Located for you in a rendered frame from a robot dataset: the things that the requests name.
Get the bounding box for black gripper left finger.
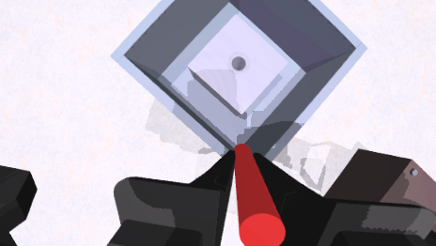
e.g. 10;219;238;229
114;150;236;246

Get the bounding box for red peg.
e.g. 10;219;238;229
233;144;286;246

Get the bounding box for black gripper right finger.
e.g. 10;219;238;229
253;153;436;246

